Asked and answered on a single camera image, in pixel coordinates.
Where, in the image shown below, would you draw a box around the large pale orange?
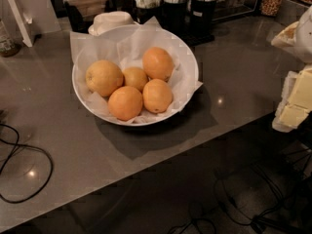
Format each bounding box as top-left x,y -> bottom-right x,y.
85,59 -> 124,97

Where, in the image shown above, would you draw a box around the white bowl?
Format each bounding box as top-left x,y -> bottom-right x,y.
71,23 -> 200,128

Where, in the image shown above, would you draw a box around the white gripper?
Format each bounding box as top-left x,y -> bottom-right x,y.
271,6 -> 312,133

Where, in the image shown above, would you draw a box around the orange back right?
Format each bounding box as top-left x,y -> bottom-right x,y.
142,47 -> 175,82

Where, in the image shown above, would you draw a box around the black cup with straws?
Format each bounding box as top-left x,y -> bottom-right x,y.
190,0 -> 216,36

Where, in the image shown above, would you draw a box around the small orange centre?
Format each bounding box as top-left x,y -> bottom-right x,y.
123,66 -> 148,91

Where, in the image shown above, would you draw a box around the orange front left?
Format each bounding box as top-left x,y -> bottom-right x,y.
108,86 -> 143,121

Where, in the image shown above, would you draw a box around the black floor cables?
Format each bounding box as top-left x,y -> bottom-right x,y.
167,146 -> 312,234

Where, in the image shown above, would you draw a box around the bottle at left edge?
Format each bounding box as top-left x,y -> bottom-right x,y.
0,19 -> 20,58

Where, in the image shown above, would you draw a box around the black cup with packets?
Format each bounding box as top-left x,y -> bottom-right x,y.
163,0 -> 187,34

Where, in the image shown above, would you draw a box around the black cable on table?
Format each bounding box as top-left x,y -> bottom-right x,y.
0,124 -> 55,205

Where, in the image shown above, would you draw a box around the white stand board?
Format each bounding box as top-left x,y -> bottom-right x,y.
8,0 -> 34,47

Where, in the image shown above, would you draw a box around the orange front right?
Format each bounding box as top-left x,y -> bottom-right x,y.
142,79 -> 173,113

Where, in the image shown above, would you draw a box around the white stacked bowls behind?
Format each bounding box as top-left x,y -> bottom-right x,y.
88,11 -> 135,36

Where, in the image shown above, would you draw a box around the black cup with napkins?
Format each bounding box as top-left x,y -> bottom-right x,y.
135,0 -> 162,24

